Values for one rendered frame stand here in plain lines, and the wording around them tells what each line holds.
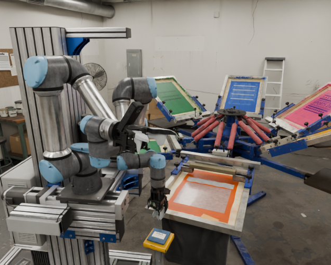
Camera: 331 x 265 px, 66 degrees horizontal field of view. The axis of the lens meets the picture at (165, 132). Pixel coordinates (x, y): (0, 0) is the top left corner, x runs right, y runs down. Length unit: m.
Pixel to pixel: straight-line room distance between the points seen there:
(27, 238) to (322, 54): 5.59
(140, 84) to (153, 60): 5.19
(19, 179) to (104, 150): 0.81
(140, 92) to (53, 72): 0.47
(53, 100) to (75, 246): 1.03
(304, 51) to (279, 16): 0.84
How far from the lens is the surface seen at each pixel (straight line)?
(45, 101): 1.13
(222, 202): 1.82
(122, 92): 1.35
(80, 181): 1.33
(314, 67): 6.01
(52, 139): 1.17
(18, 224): 1.46
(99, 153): 0.98
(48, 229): 1.39
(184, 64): 6.27
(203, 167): 2.03
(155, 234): 1.50
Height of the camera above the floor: 1.93
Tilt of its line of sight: 18 degrees down
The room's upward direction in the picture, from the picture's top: straight up
